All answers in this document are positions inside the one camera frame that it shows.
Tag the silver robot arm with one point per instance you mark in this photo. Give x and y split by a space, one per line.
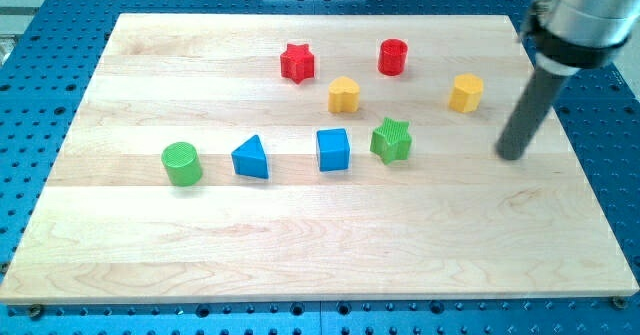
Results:
570 35

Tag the blue cube block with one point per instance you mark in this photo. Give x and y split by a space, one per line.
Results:
333 149

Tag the blue triangle block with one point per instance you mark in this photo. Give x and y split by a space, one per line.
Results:
250 159

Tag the yellow heart block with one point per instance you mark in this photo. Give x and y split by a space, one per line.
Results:
344 95

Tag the green star block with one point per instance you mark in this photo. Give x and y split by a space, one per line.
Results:
391 141

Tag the red star block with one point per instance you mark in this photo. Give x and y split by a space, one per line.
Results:
297 63

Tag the wooden board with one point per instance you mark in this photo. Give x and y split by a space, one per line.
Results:
451 221

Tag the red cylinder block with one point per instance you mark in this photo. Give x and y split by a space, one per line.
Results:
392 57

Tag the green cylinder block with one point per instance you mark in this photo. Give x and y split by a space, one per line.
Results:
181 163

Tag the yellow hexagon block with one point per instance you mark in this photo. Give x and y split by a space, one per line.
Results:
466 93

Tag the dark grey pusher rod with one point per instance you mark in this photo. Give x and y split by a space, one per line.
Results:
536 100

